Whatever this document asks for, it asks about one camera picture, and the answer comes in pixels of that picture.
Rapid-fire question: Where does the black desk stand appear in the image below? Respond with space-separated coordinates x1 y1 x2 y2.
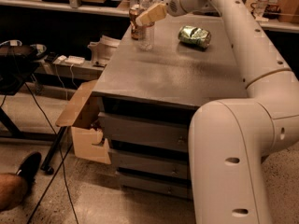
0 45 66 175

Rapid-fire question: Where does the grey drawer cabinet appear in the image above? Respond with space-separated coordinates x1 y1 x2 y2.
93 15 246 188

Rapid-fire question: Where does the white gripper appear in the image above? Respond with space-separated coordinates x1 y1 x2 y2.
135 0 209 26

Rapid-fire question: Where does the white power strip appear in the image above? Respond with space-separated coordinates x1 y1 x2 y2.
54 55 85 65

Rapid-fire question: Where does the open cardboard box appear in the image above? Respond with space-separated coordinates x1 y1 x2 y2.
56 80 111 164

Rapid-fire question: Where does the black floor cable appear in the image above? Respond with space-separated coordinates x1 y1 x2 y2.
0 47 79 224

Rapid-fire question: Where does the black shoe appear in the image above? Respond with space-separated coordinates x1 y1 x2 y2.
16 152 42 185

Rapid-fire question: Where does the bottom grey drawer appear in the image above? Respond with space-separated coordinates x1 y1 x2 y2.
117 172 192 200

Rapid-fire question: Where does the grey drawer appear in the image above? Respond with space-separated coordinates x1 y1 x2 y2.
98 112 188 152
117 172 192 200
108 149 190 179

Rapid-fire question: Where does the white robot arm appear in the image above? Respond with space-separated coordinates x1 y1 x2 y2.
137 0 299 224

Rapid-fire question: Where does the orange drink can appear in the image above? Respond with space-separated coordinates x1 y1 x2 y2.
129 4 146 40

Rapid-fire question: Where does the top grey drawer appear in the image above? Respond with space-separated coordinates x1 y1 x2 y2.
98 112 188 152

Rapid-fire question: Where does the clear plastic water bottle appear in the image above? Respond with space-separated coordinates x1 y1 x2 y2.
135 0 154 51

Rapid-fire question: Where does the white plastic part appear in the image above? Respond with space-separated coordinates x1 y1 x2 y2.
88 35 120 65

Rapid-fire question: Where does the middle grey drawer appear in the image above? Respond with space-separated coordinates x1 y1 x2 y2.
108 149 190 179

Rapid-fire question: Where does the bare human leg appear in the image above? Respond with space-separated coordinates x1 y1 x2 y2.
0 174 28 211

